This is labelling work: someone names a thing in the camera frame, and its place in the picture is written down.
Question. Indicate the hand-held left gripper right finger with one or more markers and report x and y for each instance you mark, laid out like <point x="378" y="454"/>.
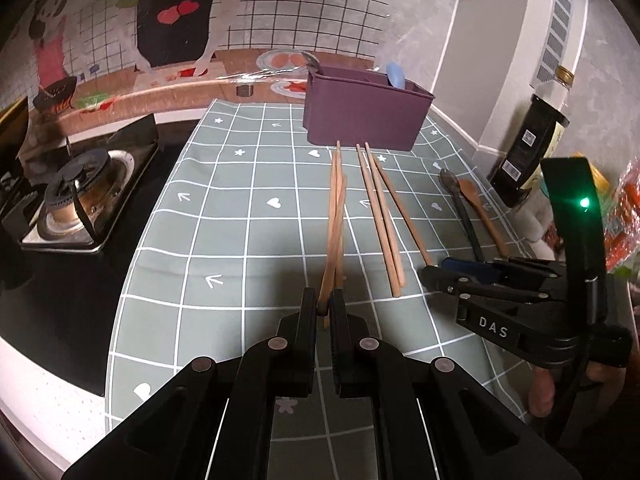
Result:
<point x="340" y="330"/>

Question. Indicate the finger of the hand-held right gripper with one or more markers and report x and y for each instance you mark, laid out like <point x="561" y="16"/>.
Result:
<point x="450" y="282"/>
<point x="475" y="269"/>

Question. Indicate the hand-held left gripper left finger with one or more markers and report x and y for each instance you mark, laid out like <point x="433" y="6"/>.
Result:
<point x="307" y="320"/>

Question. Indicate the wooden spoon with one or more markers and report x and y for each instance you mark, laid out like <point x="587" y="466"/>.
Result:
<point x="482" y="210"/>

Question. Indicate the black spoon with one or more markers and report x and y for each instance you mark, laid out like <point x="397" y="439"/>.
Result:
<point x="462" y="210"/>

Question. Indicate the purple utensil holder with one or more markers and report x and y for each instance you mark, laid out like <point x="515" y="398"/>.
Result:
<point x="360" y="115"/>

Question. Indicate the person's right hand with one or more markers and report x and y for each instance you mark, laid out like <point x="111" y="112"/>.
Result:
<point x="542" y="395"/>

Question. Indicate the green checked tablecloth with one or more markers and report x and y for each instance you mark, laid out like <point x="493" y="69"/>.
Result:
<point x="250" y="240"/>

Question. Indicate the black bottle with gold cap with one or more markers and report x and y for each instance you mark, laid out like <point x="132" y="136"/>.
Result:
<point x="525" y="150"/>

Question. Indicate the jar with yellow lid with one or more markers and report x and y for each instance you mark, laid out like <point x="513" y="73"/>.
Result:
<point x="598" y="182"/>

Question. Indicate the blue plastic spoon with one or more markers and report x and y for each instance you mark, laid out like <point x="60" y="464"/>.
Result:
<point x="396" y="74"/>

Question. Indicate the white vent panel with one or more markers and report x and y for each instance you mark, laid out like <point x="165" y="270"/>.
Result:
<point x="555" y="35"/>

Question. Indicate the metal utensil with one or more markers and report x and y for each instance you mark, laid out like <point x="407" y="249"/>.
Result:
<point x="311" y="60"/>

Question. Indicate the gas stove burner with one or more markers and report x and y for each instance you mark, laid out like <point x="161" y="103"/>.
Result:
<point x="85" y="180"/>

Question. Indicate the wall poster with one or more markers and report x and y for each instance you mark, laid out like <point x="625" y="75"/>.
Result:
<point x="175" y="10"/>

